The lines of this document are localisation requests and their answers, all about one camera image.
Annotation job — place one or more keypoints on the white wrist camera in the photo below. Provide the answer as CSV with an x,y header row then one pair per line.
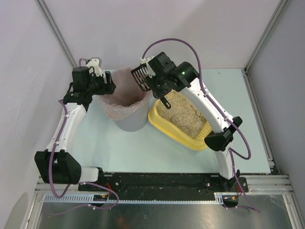
x,y
147,68
94,65

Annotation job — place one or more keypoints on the aluminium frame post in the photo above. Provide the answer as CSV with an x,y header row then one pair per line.
x,y
56,32
274,20

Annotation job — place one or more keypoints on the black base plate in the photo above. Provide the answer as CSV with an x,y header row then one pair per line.
x,y
169,185

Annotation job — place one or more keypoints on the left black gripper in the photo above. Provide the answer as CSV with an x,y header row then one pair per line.
x,y
106,84

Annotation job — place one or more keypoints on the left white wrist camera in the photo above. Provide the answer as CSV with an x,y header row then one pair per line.
x,y
94,65

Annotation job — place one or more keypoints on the yellow litter box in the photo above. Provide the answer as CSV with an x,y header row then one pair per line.
x,y
175,133

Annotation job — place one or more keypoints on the left aluminium frame post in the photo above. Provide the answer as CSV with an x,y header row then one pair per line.
x,y
56,32

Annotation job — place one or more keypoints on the grey slotted cable duct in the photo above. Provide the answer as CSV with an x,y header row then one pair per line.
x,y
211,198

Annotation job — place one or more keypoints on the grey trash bin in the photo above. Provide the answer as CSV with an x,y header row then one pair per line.
x,y
135,121

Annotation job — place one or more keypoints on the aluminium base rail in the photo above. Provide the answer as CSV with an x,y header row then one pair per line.
x,y
269,184

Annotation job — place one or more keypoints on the beige cat litter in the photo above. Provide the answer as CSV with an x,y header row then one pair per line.
x,y
183,114

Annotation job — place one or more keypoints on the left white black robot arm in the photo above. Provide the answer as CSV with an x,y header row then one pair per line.
x,y
56,163

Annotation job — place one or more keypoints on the black slotted litter scoop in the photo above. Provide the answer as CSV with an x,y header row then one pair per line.
x,y
139,77

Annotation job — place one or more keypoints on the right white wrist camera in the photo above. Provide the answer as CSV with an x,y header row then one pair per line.
x,y
147,68

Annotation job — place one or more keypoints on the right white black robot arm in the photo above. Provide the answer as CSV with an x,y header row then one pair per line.
x,y
190,84

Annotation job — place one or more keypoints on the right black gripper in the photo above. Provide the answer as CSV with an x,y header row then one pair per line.
x,y
157,84

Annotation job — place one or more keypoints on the pink plastic bin liner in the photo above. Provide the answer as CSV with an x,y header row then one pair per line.
x,y
127,97

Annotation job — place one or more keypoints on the right aluminium frame post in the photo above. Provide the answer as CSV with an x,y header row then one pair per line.
x,y
274,20

